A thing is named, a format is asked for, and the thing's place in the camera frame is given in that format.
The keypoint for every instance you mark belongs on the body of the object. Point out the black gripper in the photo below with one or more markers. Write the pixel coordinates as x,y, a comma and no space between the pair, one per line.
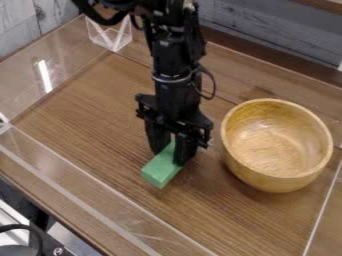
171,113

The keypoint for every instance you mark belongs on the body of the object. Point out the green rectangular block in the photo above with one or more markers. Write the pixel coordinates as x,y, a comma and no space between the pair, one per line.
161,169

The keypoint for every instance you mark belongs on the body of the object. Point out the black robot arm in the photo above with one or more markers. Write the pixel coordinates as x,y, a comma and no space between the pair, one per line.
170,24

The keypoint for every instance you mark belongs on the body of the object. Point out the light brown wooden bowl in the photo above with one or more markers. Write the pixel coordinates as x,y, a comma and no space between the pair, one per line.
277,144

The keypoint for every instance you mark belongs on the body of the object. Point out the clear acrylic tray wall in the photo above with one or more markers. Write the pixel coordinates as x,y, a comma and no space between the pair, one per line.
109,220

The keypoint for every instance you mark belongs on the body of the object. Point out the clear acrylic corner bracket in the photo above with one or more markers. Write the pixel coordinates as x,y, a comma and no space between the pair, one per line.
113,38

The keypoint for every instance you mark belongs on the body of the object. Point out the black metal mount plate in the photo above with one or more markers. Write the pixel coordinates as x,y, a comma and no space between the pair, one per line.
52,247

